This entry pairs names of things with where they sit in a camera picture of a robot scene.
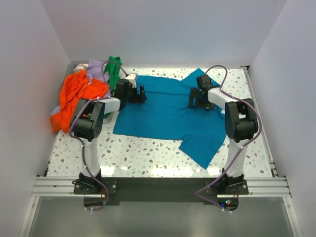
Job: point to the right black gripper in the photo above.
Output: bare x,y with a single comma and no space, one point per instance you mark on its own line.
194,93

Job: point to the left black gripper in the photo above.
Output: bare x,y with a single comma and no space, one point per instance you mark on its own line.
138,98

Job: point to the blue t shirt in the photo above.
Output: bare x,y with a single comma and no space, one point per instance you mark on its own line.
166,115

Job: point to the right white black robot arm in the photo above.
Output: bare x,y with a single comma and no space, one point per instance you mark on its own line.
241,125

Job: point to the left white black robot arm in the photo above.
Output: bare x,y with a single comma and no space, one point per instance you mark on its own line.
87,122

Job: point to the clear plastic bin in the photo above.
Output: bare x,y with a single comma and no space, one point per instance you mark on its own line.
71,67

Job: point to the green t shirt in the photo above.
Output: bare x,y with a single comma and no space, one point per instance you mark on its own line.
113,70

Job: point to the pale pink t shirt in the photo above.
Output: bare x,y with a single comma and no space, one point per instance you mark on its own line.
80,67

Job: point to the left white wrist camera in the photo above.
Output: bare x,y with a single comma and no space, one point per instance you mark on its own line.
132,78

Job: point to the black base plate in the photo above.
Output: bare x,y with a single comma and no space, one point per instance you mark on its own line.
113,191

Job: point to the aluminium frame rail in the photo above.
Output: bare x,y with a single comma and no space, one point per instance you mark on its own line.
258,187

